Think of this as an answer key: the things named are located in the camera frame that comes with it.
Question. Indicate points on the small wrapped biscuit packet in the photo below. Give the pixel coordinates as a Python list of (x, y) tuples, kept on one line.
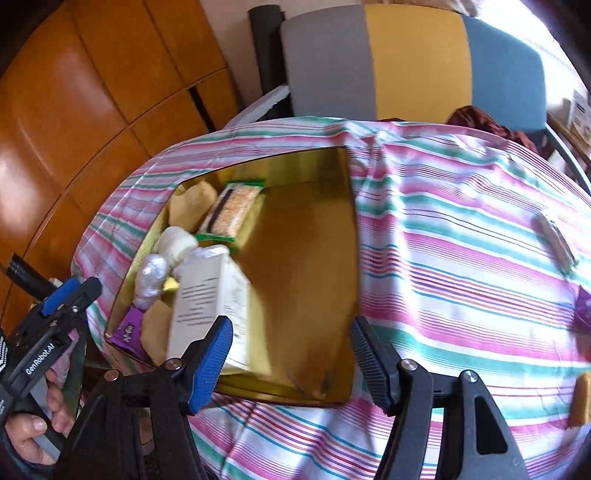
[(554, 242)]

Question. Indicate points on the gold box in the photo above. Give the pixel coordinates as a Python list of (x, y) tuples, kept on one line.
[(300, 258)]

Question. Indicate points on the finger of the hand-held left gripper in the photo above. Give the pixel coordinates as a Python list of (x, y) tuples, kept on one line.
[(85, 293), (60, 295)]

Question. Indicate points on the wooden wardrobe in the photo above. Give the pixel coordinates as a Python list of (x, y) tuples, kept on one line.
[(92, 92)]

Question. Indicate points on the person's left hand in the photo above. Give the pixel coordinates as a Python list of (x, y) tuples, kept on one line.
[(32, 434)]

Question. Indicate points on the wooden desk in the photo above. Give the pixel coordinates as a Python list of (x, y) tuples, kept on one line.
[(572, 144)]

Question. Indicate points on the white plastic-wrapped ball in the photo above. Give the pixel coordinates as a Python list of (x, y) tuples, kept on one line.
[(150, 277), (175, 242)]

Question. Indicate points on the white cardboard box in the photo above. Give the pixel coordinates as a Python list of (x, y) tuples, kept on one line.
[(203, 300)]

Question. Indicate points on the green-edged cracker packet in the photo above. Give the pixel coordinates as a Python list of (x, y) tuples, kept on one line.
[(231, 207)]

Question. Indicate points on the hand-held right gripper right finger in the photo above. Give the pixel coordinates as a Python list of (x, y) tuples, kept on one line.
[(369, 364)]

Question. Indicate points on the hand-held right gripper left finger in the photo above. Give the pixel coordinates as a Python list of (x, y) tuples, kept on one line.
[(212, 364)]

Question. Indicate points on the grey yellow blue chair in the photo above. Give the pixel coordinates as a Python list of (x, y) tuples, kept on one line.
[(415, 60)]

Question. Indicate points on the white product box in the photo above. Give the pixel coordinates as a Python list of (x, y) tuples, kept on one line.
[(581, 110)]

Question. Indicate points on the purple cartoon snack packet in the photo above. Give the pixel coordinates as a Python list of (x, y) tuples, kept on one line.
[(127, 332), (585, 309)]

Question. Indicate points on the yellow cake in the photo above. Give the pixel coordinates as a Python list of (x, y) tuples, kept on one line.
[(581, 401), (191, 205)]

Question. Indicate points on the black pipe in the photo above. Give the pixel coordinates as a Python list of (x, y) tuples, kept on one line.
[(27, 274)]

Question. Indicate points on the dark red cloth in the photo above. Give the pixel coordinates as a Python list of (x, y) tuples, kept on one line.
[(480, 120)]

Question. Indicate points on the striped tablecloth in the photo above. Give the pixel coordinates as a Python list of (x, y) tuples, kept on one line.
[(461, 277)]

